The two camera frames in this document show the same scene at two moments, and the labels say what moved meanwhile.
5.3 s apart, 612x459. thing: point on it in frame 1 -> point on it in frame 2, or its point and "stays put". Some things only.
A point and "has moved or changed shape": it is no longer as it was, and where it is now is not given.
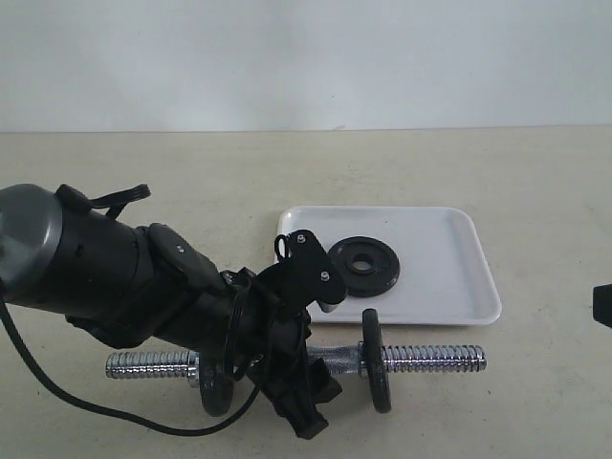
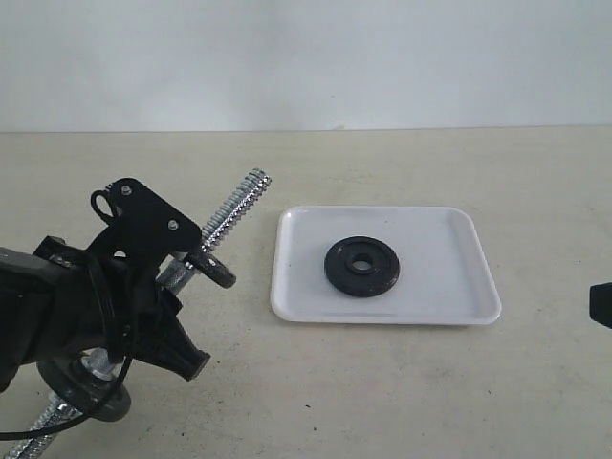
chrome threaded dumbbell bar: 346,360 -> 59,409
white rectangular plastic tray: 442,278 stays put
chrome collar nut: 193,368 has moved or changed shape
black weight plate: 369,265 stays put
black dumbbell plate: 377,364 has moved or changed shape
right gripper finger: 602,304 stays put
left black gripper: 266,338 -> 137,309
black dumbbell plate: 216,388 -> 81,390
